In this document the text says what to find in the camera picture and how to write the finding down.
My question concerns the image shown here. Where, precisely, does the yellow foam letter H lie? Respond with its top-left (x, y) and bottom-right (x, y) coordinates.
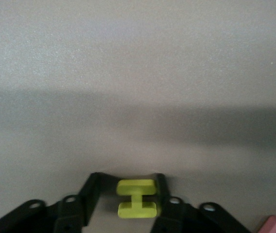
top-left (116, 179), bottom-right (158, 219)

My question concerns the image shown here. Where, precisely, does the red foam letter w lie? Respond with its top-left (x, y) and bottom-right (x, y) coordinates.
top-left (259, 216), bottom-right (276, 233)

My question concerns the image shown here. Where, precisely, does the brown table cover sheet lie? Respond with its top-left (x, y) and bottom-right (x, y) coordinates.
top-left (0, 0), bottom-right (276, 233)

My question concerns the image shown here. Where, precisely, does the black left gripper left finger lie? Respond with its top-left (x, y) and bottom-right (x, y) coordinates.
top-left (0, 172), bottom-right (102, 233)

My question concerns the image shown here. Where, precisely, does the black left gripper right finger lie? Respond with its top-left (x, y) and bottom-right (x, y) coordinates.
top-left (149, 172), bottom-right (253, 233)

